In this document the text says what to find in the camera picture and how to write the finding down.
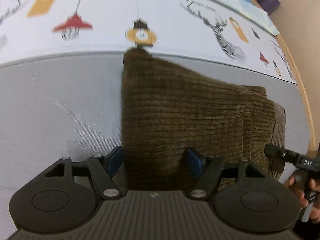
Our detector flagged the brown corduroy pants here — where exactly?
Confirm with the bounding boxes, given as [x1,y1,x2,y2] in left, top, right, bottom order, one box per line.
[121,48,286,190]

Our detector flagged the person's right hand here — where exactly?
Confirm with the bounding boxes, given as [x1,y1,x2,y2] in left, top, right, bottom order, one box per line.
[287,174,320,224]

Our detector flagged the white patterned bed sheet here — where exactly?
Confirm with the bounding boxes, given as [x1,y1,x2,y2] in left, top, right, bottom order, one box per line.
[1,0,296,83]

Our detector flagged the blue white patterned bedding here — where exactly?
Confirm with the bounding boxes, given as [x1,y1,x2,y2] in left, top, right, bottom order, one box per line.
[1,0,279,38]

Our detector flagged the purple box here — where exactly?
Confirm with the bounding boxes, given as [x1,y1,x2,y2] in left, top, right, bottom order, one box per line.
[256,0,281,15]

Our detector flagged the wooden bed frame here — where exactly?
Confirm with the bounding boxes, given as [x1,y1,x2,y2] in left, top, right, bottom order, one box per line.
[229,0,320,156]

